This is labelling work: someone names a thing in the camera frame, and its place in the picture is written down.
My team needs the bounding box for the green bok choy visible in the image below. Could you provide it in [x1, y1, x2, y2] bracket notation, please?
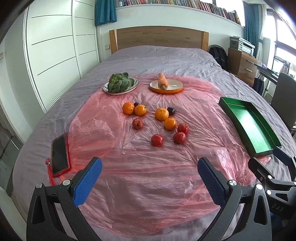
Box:
[107, 72, 135, 93]

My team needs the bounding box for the teal curtain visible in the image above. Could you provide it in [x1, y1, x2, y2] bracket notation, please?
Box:
[94, 0, 117, 26]
[243, 1, 265, 57]

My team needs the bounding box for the row of books on shelf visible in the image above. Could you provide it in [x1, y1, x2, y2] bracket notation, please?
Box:
[115, 0, 243, 25]

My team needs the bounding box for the desk by window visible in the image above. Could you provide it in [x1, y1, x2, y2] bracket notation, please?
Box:
[254, 62, 279, 85]

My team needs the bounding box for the teal curtain left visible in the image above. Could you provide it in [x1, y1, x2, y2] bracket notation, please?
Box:
[94, 0, 117, 26]

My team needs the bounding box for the orange rimmed plate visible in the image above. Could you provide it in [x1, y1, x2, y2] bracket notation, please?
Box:
[149, 79, 184, 94]

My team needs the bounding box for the teal curtain right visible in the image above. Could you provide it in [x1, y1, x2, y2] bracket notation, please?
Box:
[243, 1, 265, 57]

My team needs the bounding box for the grey office chair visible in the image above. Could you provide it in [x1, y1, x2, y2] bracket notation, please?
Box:
[271, 73, 295, 136]

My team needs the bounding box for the grey printer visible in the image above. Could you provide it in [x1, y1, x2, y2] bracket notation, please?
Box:
[230, 36, 255, 56]

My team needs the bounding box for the white plate with greens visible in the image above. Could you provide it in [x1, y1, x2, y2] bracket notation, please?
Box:
[103, 75, 139, 95]

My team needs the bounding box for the pink plastic sheet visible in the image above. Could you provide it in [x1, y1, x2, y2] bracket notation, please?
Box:
[47, 74, 273, 238]

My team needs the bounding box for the green rectangular tray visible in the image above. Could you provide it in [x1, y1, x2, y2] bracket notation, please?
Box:
[219, 97, 282, 158]

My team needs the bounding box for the dark plum right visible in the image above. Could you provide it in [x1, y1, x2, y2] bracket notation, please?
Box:
[167, 107, 176, 115]

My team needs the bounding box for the black backpack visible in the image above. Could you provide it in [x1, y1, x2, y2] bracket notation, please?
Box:
[209, 45, 228, 70]

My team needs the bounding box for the white wardrobe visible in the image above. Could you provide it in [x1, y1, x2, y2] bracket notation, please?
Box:
[23, 0, 99, 113]

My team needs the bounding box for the grey purple bed sheet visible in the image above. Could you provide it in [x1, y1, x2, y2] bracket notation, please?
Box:
[12, 46, 295, 218]

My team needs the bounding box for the red cased smartphone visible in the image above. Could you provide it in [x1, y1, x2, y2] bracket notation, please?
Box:
[51, 133, 71, 178]

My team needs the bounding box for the wooden headboard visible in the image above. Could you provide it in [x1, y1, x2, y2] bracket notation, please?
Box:
[109, 26, 209, 54]

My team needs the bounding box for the dark blue bag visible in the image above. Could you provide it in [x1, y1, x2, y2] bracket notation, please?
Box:
[252, 78, 264, 95]

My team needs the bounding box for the orange carrot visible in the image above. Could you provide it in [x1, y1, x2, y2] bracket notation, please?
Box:
[158, 73, 168, 90]

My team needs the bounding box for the wooden drawer chest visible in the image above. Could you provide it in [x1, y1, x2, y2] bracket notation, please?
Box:
[227, 48, 259, 87]

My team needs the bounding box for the large centre orange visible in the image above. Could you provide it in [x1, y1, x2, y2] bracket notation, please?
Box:
[154, 108, 169, 121]

